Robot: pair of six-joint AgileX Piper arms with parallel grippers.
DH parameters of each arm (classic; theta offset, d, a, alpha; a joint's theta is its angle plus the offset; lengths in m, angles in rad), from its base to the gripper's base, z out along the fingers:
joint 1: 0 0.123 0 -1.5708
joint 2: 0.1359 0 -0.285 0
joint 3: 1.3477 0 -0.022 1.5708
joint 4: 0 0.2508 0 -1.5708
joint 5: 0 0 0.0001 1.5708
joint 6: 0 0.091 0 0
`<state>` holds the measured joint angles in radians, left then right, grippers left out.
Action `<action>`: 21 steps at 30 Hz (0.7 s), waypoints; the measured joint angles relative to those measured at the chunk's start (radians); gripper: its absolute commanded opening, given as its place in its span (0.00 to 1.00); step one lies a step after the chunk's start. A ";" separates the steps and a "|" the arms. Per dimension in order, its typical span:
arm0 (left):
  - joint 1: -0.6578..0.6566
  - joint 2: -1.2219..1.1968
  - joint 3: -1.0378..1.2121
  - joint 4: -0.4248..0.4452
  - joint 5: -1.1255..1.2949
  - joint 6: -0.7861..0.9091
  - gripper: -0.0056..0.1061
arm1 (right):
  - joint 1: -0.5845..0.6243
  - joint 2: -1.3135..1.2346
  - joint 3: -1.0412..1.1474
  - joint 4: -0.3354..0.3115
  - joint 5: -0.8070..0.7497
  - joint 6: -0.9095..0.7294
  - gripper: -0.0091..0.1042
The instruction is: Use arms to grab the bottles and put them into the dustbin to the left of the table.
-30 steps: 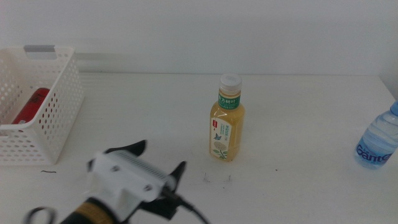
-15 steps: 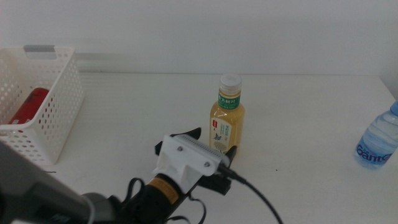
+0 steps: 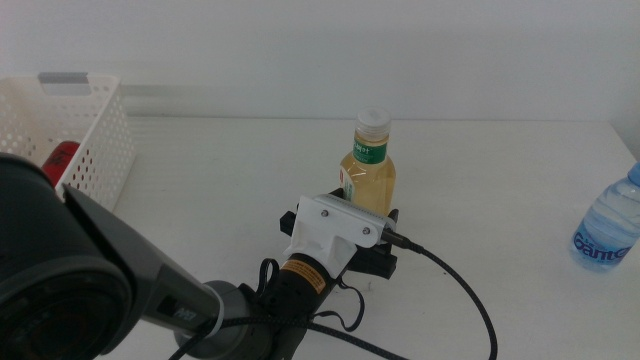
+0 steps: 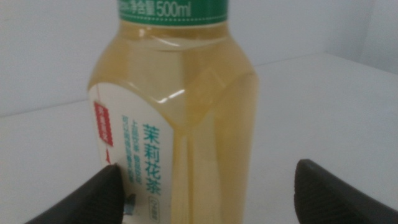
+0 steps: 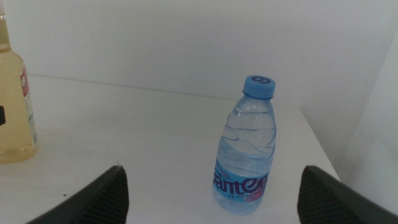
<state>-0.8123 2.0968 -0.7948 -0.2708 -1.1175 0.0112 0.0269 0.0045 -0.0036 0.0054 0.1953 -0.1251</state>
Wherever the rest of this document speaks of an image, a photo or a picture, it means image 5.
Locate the yellow juice bottle white cap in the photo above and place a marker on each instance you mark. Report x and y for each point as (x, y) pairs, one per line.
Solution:
(14, 93)

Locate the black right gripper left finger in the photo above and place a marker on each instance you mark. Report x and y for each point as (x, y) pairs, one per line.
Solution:
(102, 199)

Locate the clear water bottle blue cap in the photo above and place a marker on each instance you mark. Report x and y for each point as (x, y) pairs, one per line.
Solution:
(245, 155)

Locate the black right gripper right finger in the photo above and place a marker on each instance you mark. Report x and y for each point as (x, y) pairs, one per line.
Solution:
(326, 202)

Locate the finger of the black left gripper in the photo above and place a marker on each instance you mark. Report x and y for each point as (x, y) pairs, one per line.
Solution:
(2, 115)

